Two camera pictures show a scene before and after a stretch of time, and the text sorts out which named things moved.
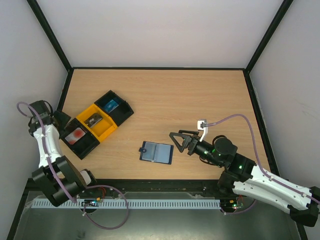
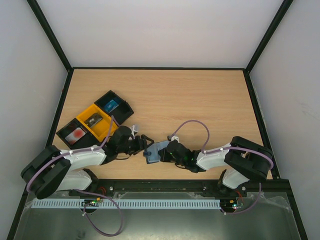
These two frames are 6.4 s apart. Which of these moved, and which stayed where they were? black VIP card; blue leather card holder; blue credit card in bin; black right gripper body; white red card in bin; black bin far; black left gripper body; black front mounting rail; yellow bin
Moved: black right gripper body; black left gripper body; blue leather card holder
Stayed: black bin far; yellow bin; black VIP card; white red card in bin; black front mounting rail; blue credit card in bin
